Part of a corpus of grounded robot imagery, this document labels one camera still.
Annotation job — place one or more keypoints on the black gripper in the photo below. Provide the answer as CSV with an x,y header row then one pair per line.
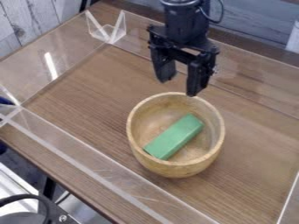
x,y
180,41

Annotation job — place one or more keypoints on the green rectangular block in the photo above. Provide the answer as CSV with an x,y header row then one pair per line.
x,y
168,142

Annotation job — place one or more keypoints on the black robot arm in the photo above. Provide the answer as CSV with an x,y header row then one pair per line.
x,y
180,40

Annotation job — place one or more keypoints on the brown wooden bowl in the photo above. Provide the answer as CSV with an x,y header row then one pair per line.
x,y
152,115

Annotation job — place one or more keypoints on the white object at right edge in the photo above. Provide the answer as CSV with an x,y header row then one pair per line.
x,y
292,43

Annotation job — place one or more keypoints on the clear acrylic enclosure wall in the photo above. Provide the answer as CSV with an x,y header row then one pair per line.
x,y
74,82

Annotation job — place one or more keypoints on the black metal bracket with screw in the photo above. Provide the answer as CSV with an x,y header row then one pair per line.
x,y
57,215

